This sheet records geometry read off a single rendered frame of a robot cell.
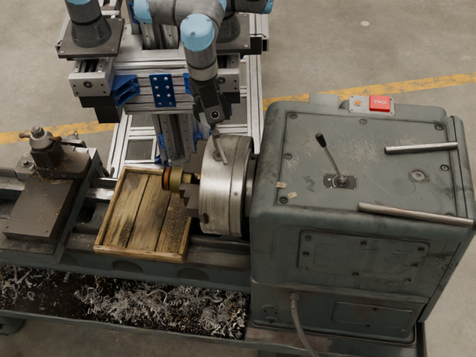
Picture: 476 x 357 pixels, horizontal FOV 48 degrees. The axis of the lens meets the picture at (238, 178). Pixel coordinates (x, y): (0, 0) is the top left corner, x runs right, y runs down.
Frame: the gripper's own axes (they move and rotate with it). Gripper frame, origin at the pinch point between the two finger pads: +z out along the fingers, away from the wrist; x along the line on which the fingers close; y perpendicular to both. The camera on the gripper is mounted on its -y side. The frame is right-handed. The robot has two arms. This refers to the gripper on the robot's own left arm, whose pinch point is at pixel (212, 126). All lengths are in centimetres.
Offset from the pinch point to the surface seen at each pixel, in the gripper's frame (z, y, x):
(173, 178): 20.9, 0.9, 14.5
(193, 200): 20.0, -9.5, 10.5
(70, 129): 146, 140, 68
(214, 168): 9.4, -7.3, 2.5
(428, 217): 3, -43, -44
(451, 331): 133, -48, -88
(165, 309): 71, -20, 30
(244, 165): 9.1, -9.3, -5.8
